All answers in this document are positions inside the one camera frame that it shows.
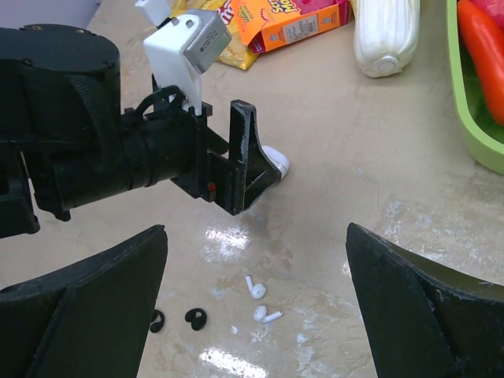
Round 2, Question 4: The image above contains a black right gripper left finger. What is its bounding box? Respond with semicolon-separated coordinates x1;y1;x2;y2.
1;225;168;377

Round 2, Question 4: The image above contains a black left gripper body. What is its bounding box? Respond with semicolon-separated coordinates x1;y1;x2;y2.
151;74;232;202

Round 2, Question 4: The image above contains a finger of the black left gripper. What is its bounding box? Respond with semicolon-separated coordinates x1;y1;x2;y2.
209;100;281;216

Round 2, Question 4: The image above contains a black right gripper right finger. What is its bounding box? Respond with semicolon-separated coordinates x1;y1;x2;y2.
346;223;503;377

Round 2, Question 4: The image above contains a white earbud charging case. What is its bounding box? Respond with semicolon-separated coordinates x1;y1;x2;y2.
262;146;291;180

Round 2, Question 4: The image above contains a white earbud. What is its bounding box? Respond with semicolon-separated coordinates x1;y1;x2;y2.
245;275;267;300
253;306;284;324

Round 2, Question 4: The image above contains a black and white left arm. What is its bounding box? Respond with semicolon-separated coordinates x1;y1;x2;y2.
1;24;282;237

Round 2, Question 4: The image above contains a black ear hook left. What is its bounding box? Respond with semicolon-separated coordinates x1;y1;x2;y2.
150;309;165;333

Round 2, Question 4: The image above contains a black ear hook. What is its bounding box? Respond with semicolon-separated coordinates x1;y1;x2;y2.
150;309;165;333
184;308;208;332

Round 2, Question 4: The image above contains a black ear hook right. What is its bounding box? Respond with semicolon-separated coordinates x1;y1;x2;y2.
184;308;208;332

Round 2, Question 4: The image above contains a yellow chips bag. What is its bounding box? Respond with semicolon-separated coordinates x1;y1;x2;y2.
169;0;258;71

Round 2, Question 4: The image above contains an orange pink snack box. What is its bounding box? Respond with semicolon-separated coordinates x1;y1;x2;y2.
231;0;351;54

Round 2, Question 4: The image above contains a green plastic basket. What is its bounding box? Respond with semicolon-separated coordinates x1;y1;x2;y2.
447;1;503;174

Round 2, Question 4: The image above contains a yellow white napa cabbage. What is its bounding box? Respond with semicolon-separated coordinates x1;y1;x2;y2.
351;0;421;78

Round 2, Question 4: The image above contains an orange red pepper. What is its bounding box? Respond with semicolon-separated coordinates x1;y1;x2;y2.
457;1;503;127

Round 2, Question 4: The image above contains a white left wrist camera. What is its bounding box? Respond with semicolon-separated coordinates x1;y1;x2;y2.
135;0;232;116

